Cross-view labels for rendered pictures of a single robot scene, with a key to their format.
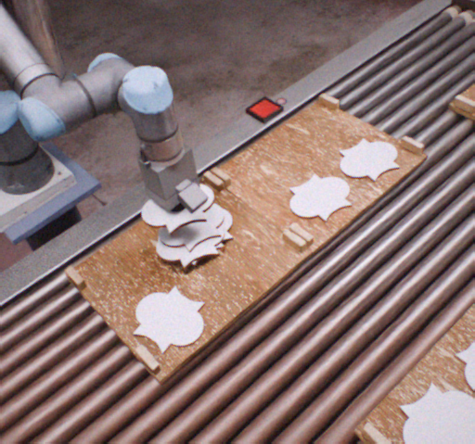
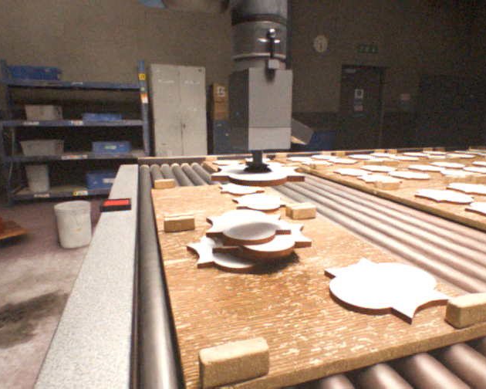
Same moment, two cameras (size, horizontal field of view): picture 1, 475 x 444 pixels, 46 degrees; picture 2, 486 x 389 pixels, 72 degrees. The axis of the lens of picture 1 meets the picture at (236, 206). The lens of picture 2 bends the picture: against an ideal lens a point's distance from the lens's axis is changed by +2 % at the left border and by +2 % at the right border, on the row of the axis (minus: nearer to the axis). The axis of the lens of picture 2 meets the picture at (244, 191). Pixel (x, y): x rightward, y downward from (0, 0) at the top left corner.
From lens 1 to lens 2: 114 cm
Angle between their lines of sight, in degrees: 68
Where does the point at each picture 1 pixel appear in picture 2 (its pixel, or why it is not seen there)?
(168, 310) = (369, 280)
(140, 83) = not seen: outside the picture
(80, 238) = (92, 369)
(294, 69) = not seen: outside the picture
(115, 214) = (101, 312)
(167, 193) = (288, 116)
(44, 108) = not seen: outside the picture
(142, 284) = (298, 298)
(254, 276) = (332, 236)
